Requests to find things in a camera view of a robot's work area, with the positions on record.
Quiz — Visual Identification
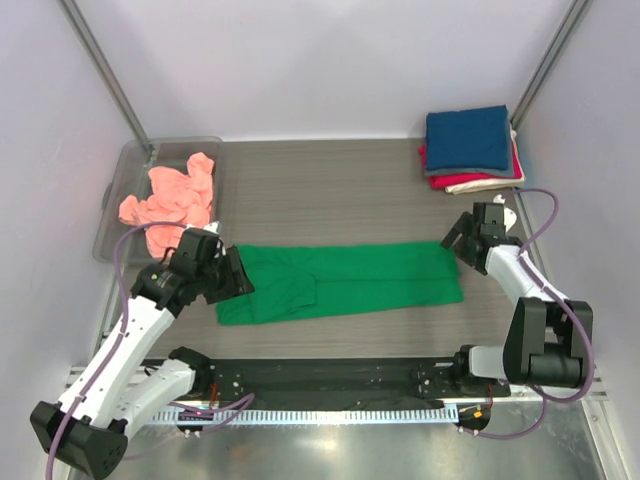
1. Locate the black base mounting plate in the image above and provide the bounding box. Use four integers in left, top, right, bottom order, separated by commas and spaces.
201, 357, 511, 402

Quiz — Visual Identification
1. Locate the right corner aluminium post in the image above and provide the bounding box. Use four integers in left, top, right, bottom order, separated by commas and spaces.
511, 0, 593, 130

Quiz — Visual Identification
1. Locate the folded red t shirt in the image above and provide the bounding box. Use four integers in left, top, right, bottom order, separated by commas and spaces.
418, 144, 495, 190

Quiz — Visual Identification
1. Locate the clear plastic bin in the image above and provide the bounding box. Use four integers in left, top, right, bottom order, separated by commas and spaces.
92, 135, 225, 266

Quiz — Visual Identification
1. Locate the folded cream t shirt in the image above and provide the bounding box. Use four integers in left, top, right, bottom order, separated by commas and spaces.
445, 127, 526, 195

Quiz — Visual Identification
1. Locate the slotted cable duct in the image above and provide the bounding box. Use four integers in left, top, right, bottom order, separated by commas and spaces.
147, 404, 459, 428

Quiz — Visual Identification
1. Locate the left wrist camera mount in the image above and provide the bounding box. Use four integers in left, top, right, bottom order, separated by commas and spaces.
202, 221, 223, 250

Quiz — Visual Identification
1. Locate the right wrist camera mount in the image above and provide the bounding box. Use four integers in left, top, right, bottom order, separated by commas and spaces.
493, 194, 518, 233

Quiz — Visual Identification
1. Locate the corner aluminium post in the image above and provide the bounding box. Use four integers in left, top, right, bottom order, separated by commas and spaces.
58, 0, 152, 154
511, 0, 593, 130

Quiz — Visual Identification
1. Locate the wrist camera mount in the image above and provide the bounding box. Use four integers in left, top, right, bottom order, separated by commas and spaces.
202, 221, 223, 250
493, 194, 518, 233

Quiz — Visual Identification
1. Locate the left corner aluminium post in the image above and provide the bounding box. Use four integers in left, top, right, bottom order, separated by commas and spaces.
58, 0, 152, 154

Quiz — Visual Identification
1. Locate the folded blue t shirt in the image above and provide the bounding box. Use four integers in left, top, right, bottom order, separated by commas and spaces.
425, 105, 511, 171

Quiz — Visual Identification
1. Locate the aluminium extrusion rail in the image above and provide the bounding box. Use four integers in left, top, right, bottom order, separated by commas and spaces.
64, 363, 610, 407

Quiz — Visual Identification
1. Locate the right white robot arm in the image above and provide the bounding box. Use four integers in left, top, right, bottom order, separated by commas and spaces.
441, 202, 594, 389

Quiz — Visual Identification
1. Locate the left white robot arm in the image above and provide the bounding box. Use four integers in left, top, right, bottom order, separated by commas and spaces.
30, 222, 254, 479

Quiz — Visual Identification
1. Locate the green t shirt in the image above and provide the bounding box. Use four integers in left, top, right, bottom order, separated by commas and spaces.
216, 241, 464, 326

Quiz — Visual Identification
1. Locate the salmon pink t shirt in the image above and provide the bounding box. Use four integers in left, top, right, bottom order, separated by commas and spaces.
118, 152, 215, 227

